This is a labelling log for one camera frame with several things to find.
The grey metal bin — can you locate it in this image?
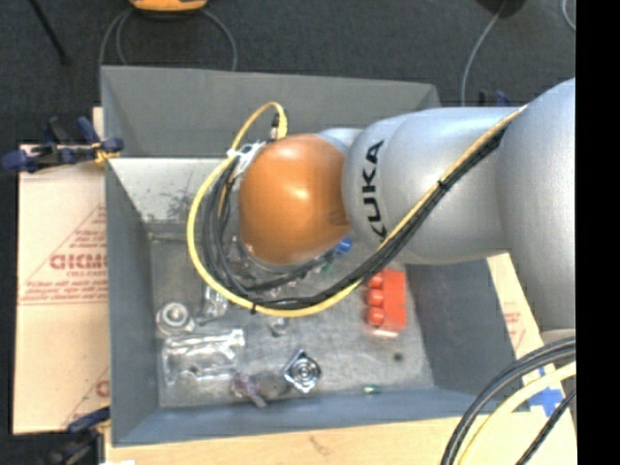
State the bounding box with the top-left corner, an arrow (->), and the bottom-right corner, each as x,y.
99,65 -> 520,448

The clear plastic bottle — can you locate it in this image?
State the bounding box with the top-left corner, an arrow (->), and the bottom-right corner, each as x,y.
161,327 -> 247,388

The purple clear plastic object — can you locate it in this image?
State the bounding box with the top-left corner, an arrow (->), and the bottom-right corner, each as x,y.
229,369 -> 293,410

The orange toy block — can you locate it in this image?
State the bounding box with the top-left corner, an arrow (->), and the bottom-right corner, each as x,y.
362,267 -> 408,339

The brown cardboard board, red print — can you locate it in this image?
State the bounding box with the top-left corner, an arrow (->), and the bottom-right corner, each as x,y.
12,107 -> 576,436

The square clear glass dish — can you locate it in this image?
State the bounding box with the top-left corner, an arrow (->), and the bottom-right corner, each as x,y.
281,348 -> 323,395

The round clear glass jar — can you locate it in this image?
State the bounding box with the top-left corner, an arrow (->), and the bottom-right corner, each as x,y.
154,300 -> 196,339

